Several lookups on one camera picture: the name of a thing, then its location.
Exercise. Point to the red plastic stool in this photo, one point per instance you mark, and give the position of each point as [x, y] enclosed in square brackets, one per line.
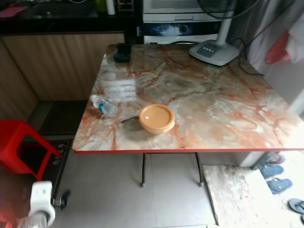
[23, 142]

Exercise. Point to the black printed floor mat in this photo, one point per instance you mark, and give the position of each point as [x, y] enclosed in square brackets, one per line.
[62, 164]

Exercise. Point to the wooden cabinet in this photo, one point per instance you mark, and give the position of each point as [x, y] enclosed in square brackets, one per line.
[66, 66]

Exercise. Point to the pink flat item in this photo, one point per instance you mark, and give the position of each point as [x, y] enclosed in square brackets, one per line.
[12, 11]

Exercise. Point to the clear plastic water bottle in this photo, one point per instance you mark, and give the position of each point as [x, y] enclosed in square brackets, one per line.
[105, 107]

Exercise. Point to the black countertop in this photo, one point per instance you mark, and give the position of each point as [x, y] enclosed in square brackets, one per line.
[66, 24]

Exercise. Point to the small black box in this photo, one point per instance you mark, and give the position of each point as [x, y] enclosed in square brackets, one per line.
[122, 53]

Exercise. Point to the green bottle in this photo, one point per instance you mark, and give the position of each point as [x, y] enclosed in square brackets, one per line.
[101, 5]

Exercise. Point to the white bottle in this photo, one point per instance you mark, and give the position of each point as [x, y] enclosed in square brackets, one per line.
[111, 7]

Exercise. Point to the white washing machine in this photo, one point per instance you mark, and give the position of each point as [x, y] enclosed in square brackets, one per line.
[171, 29]

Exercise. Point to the white table fan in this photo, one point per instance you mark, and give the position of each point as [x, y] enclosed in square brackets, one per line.
[213, 50]

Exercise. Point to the beige floor mat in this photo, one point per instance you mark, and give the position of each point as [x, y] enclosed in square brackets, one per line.
[232, 194]

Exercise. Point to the white hanging cloth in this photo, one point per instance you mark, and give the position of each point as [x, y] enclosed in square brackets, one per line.
[251, 38]

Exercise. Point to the purple slipper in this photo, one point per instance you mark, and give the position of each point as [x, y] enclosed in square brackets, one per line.
[275, 159]

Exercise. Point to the red hanging cloth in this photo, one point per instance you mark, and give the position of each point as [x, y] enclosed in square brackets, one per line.
[278, 51]

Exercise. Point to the grey flip-flop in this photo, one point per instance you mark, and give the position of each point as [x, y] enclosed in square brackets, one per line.
[302, 219]
[297, 205]

